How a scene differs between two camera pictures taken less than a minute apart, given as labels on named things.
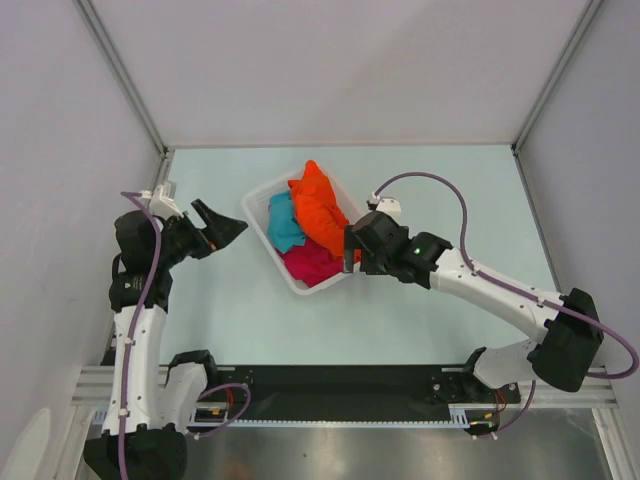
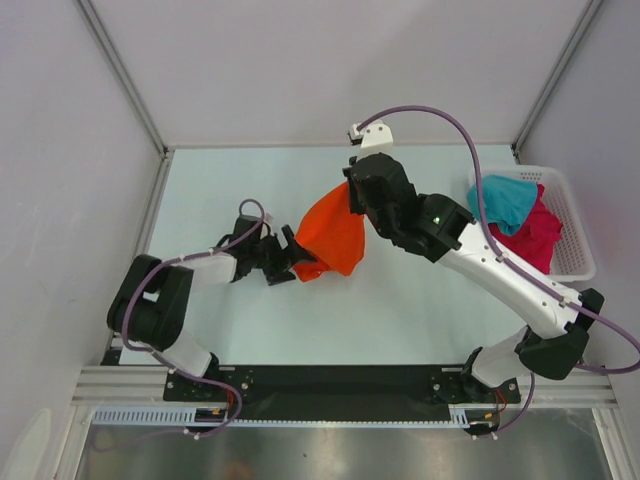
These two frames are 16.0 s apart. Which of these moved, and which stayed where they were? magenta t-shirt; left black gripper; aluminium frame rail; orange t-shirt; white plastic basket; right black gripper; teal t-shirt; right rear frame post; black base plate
Moved: orange t-shirt; magenta t-shirt; right black gripper; teal t-shirt; white plastic basket; left black gripper
Stayed: aluminium frame rail; right rear frame post; black base plate
